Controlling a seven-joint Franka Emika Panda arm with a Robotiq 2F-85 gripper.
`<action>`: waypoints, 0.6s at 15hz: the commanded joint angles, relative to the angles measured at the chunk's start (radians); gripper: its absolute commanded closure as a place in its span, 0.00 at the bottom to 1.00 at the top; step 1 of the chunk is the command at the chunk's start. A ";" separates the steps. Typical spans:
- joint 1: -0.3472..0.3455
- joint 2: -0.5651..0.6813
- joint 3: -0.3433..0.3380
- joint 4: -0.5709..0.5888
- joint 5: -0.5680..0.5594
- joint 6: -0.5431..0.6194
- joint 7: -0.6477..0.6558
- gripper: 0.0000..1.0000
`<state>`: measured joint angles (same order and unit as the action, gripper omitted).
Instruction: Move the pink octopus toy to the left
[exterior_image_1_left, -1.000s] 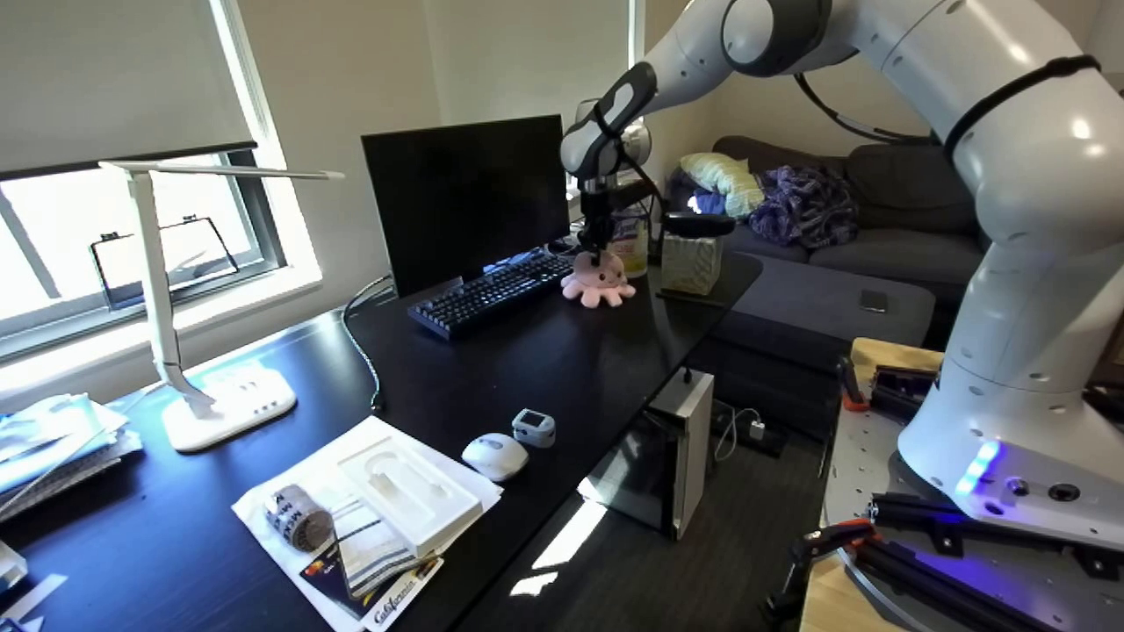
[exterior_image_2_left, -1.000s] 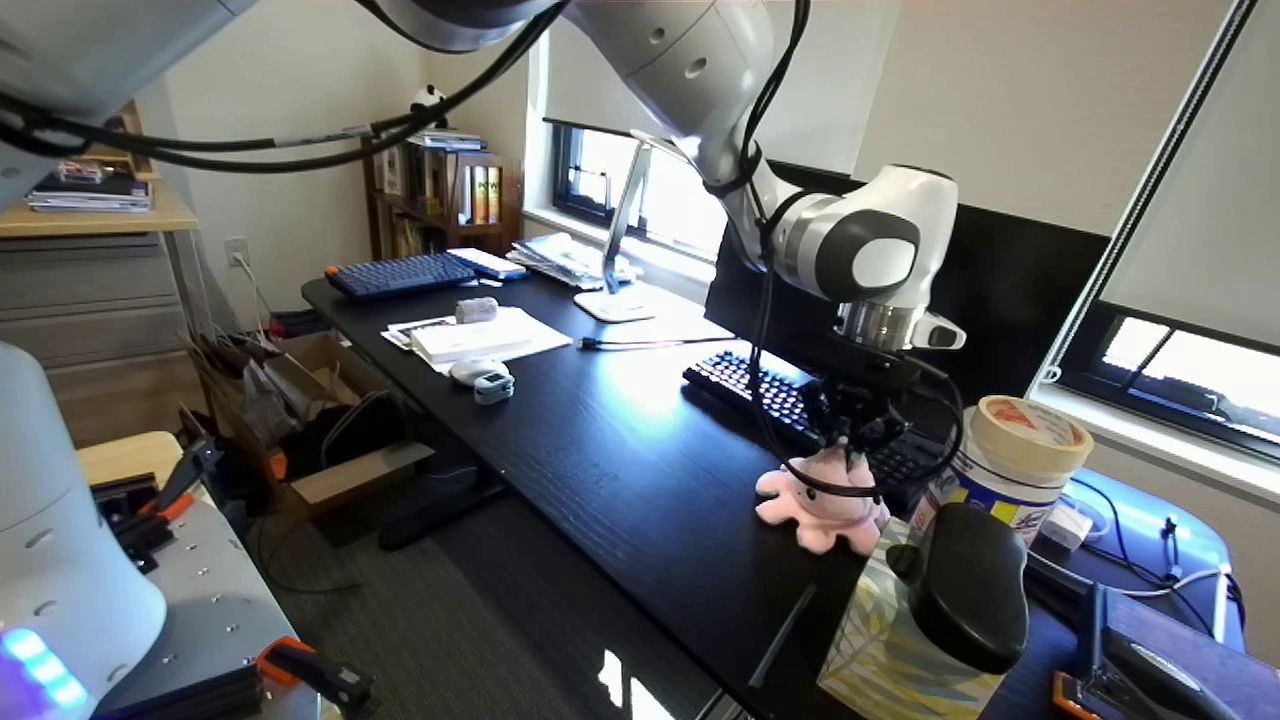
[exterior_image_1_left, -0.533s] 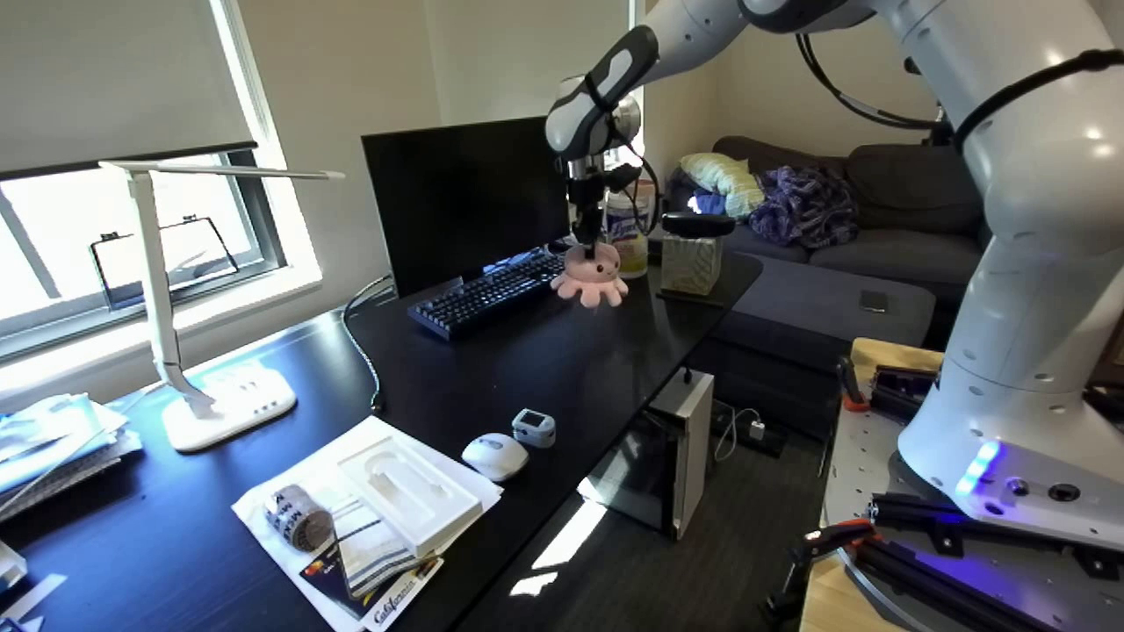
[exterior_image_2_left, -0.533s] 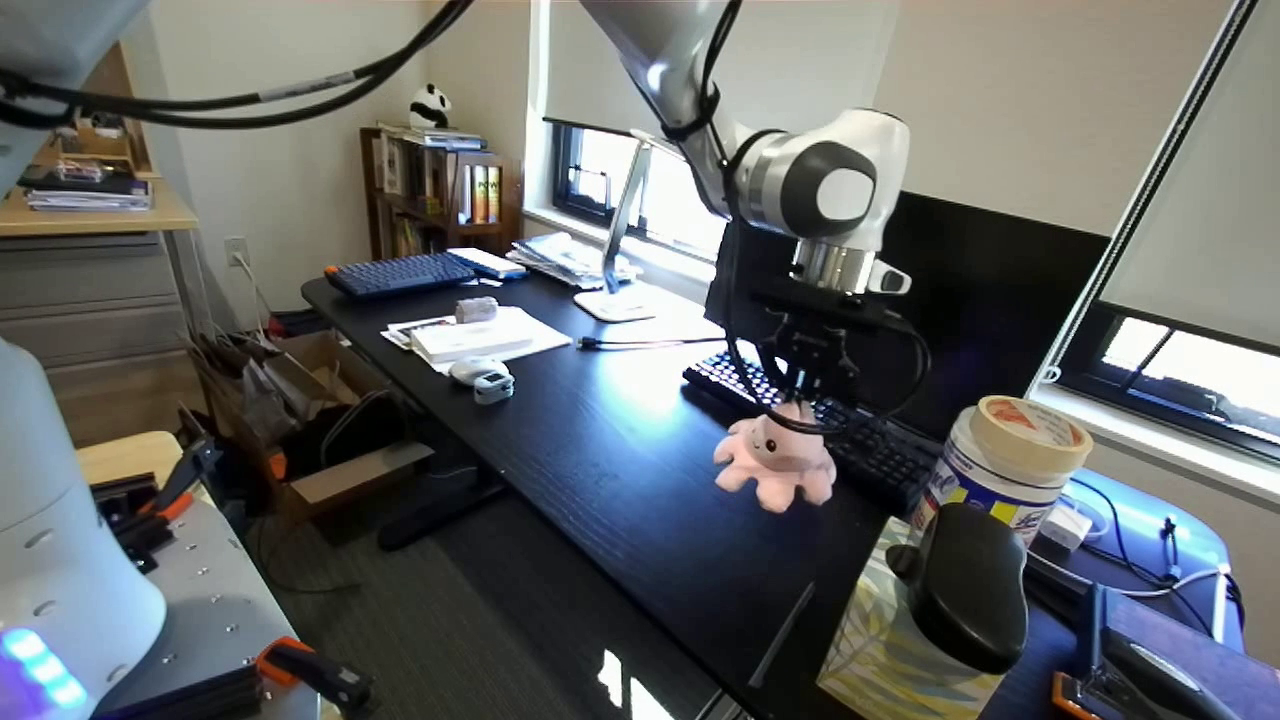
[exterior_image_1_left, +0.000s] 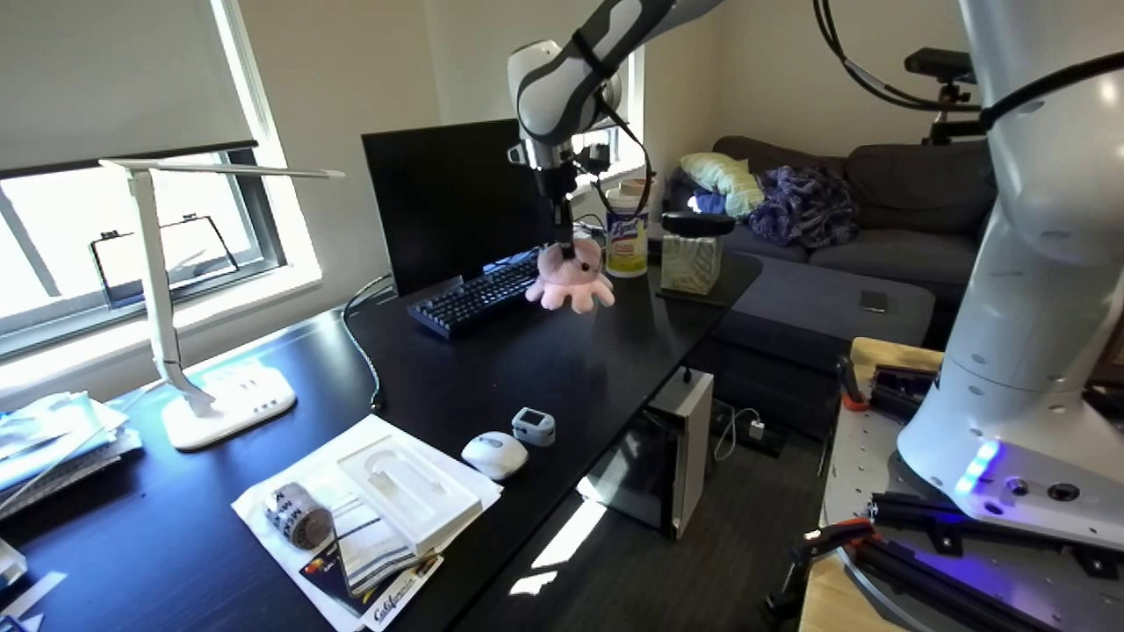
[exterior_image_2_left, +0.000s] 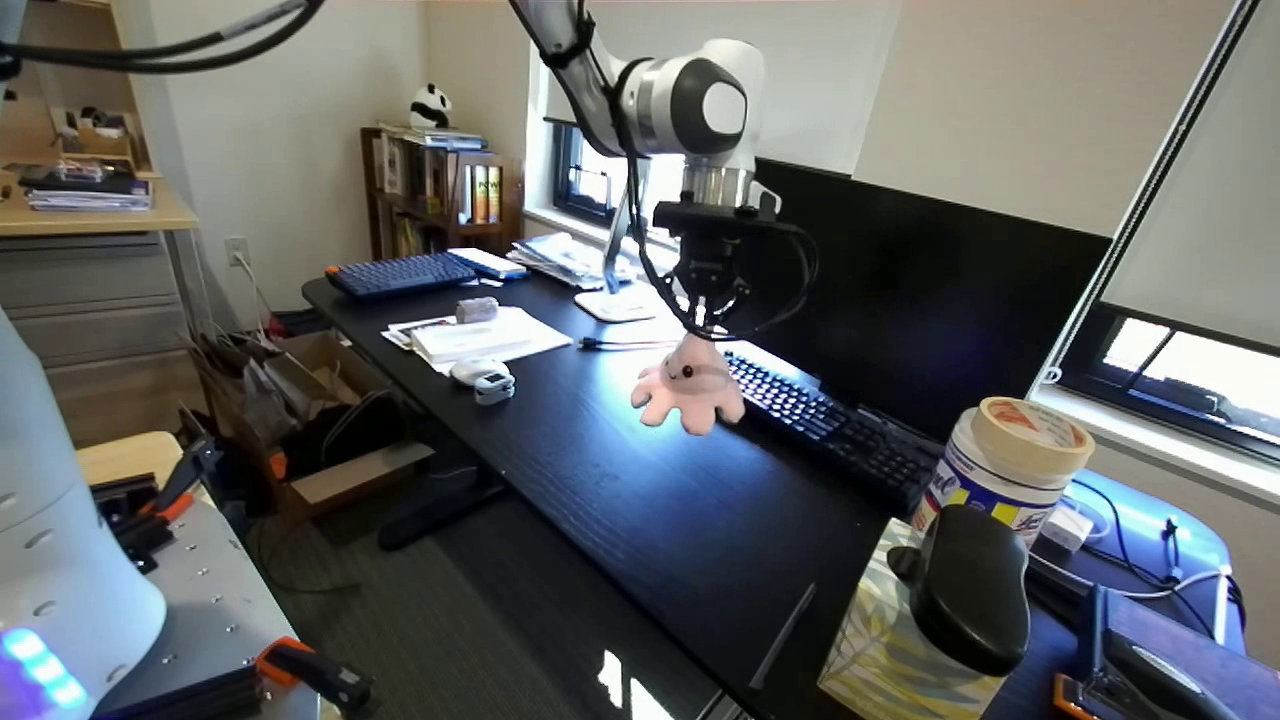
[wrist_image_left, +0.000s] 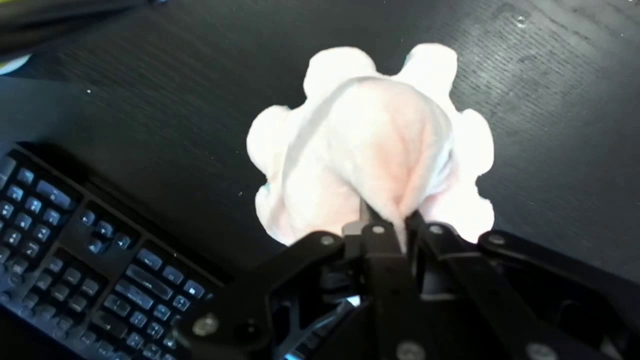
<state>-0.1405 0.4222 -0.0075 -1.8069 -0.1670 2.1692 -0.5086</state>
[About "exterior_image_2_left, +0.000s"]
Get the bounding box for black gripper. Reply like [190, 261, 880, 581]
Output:
[647, 198, 819, 350]

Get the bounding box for pink octopus plush toy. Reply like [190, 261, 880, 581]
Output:
[626, 332, 752, 442]

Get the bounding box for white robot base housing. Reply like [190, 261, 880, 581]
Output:
[0, 308, 171, 720]

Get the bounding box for panda plush toy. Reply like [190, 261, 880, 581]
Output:
[405, 80, 458, 137]

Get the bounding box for silver pen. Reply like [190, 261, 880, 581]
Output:
[574, 332, 688, 356]

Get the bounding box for white paper note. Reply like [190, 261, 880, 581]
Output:
[572, 279, 673, 329]

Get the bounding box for pile of magazines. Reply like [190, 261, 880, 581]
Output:
[509, 227, 647, 291]

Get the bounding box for black computer keyboard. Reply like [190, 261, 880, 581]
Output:
[713, 350, 946, 514]

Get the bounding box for black computer monitor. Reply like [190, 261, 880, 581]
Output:
[729, 157, 1111, 448]

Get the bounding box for small white tape dispenser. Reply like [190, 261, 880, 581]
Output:
[447, 356, 518, 409]

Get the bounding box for small clear plastic cup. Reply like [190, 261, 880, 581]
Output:
[452, 291, 504, 329]

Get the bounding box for white paper sheets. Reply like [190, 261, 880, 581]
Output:
[380, 304, 574, 379]

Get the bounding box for brown wooden bookshelf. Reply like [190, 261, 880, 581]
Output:
[355, 123, 528, 263]

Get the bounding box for blue notebook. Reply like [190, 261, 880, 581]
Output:
[326, 248, 485, 304]

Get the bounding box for white tub with tape roll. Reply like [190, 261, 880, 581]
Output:
[907, 392, 1101, 549]

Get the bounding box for black computer mouse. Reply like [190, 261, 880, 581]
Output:
[888, 499, 1036, 682]

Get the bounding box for clear plastic tissue pack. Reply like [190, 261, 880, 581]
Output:
[813, 515, 1018, 720]

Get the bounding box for open cardboard box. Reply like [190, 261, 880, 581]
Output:
[184, 324, 441, 522]

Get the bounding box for white slanted window pole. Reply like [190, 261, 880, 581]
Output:
[1029, 0, 1263, 402]

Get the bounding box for blue fabric bag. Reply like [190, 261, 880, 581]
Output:
[1058, 463, 1253, 661]

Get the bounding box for orange black clamp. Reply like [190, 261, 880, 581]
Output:
[250, 632, 380, 711]

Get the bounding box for white perforated side table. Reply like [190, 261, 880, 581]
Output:
[87, 475, 342, 720]

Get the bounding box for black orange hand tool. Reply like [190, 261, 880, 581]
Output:
[87, 436, 223, 569]

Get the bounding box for grey drawer cabinet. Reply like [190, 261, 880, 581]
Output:
[0, 232, 209, 448]

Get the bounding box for stack of books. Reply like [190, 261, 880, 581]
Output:
[14, 157, 156, 222]

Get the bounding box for light wooden wall shelf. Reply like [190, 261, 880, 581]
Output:
[0, 0, 199, 246]

